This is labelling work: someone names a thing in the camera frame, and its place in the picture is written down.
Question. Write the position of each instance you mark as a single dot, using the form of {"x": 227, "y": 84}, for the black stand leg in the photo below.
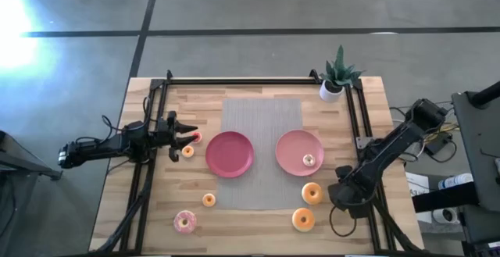
{"x": 23, "y": 163}

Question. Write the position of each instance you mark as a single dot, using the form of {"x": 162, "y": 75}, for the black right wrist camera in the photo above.
{"x": 343, "y": 173}

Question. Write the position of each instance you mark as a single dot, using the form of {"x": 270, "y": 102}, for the dark grey side cart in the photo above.
{"x": 480, "y": 143}

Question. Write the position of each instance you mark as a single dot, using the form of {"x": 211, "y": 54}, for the large pink sprinkled donut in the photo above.
{"x": 178, "y": 222}

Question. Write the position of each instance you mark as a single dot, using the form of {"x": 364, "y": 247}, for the white bottle blue label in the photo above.
{"x": 455, "y": 180}

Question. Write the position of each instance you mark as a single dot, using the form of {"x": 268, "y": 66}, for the green plant in white pot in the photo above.
{"x": 331, "y": 93}

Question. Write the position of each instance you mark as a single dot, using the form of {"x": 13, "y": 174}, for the small white iced donut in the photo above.
{"x": 306, "y": 160}

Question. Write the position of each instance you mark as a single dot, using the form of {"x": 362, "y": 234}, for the dark red plate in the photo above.
{"x": 230, "y": 155}

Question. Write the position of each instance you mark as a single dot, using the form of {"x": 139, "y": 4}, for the small red iced donut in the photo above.
{"x": 198, "y": 137}
{"x": 206, "y": 200}

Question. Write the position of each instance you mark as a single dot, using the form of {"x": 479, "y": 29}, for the white tape roll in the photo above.
{"x": 439, "y": 215}

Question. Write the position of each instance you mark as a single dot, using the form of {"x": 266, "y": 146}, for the black pole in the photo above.
{"x": 486, "y": 94}

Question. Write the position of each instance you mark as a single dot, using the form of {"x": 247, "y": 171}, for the large chocolate iced donut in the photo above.
{"x": 297, "y": 220}

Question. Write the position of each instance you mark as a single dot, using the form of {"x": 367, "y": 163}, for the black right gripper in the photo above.
{"x": 351, "y": 198}

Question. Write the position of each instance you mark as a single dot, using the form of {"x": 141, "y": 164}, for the light pink plate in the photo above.
{"x": 291, "y": 151}

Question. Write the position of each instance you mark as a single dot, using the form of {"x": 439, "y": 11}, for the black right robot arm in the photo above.
{"x": 390, "y": 147}

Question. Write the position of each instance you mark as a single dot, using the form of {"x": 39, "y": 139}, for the black power adapter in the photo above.
{"x": 437, "y": 144}

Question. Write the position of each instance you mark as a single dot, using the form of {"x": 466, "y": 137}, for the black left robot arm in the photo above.
{"x": 101, "y": 146}

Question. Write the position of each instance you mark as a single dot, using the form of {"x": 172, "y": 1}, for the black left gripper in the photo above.
{"x": 172, "y": 140}

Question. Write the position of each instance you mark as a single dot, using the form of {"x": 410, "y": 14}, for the large pink striped donut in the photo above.
{"x": 306, "y": 193}

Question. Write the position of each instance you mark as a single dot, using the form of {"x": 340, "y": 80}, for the white paper sheet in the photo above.
{"x": 416, "y": 183}

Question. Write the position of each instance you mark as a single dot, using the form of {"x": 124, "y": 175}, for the black shelf bar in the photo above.
{"x": 445, "y": 201}

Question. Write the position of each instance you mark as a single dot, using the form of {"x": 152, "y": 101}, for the black aluminium table frame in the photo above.
{"x": 234, "y": 81}

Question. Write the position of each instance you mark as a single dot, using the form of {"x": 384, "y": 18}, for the small yellow iced donut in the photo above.
{"x": 185, "y": 151}

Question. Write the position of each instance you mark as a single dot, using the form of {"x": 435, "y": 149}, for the grey woven placemat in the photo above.
{"x": 261, "y": 116}

